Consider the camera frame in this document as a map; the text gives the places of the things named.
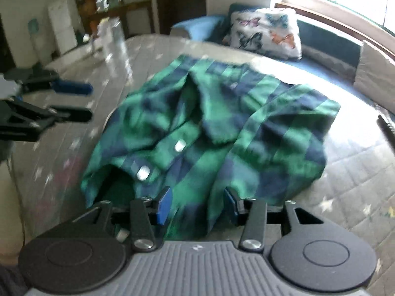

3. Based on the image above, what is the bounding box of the green navy plaid shirt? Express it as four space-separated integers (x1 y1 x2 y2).
81 55 340 240

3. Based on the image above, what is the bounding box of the white refrigerator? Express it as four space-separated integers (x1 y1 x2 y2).
48 0 78 56

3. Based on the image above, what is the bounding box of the clear glass jar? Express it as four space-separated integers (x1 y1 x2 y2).
99 18 133 86

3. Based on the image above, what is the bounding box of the dark wooden cabinet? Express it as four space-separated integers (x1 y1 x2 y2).
75 0 155 37

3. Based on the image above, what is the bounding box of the butterfly print pillow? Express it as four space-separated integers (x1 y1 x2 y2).
223 8 302 60

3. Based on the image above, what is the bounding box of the blue sofa bench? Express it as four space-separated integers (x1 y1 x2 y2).
170 3 394 111

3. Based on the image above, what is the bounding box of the beige plain pillow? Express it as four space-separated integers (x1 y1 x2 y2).
354 41 395 114

